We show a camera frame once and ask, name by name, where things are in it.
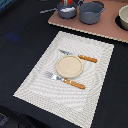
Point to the grey frying pan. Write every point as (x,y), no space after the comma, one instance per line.
(67,15)

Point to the pink stove board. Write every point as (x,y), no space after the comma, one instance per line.
(106,27)

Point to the round beige plate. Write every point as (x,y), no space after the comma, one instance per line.
(69,66)

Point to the woven beige placemat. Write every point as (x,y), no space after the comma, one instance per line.
(75,105)

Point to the grey cooking pot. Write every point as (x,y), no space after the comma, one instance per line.
(90,12)

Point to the beige bowl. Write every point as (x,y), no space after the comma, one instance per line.
(123,14)

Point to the fork with wooden handle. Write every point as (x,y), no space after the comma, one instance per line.
(55,77)

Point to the knife with wooden handle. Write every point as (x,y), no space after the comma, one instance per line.
(80,56)

